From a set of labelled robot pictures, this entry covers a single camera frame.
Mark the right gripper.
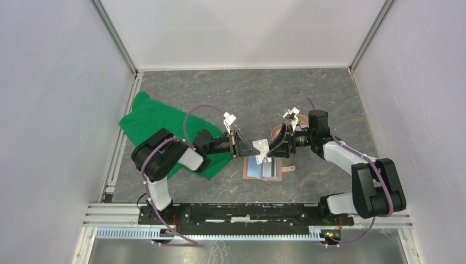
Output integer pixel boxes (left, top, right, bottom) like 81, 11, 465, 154
266, 123, 314, 158

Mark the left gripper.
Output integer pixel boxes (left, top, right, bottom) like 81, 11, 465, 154
204, 129, 260, 158

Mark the tan leather card holder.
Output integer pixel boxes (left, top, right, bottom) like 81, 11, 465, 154
243, 156, 296, 182

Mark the pink oval tray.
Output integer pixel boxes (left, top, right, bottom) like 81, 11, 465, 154
270, 114, 309, 140

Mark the white card with stripe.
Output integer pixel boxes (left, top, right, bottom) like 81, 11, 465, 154
262, 158, 281, 181

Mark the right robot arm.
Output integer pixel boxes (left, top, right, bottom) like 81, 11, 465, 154
268, 110, 407, 224

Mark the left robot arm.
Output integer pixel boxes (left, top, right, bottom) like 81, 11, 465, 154
131, 128, 260, 224

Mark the green cloth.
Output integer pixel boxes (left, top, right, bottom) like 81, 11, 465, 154
119, 92, 232, 180

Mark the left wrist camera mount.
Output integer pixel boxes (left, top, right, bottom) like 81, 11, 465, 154
223, 112, 237, 134

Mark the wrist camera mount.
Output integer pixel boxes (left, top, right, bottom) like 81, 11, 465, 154
223, 112, 237, 134
283, 107, 300, 132

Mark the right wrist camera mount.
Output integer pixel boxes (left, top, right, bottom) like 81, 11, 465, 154
283, 107, 300, 132

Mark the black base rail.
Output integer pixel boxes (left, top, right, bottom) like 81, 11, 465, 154
160, 203, 354, 235

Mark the slotted cable duct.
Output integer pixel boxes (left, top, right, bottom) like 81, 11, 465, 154
96, 227, 324, 242

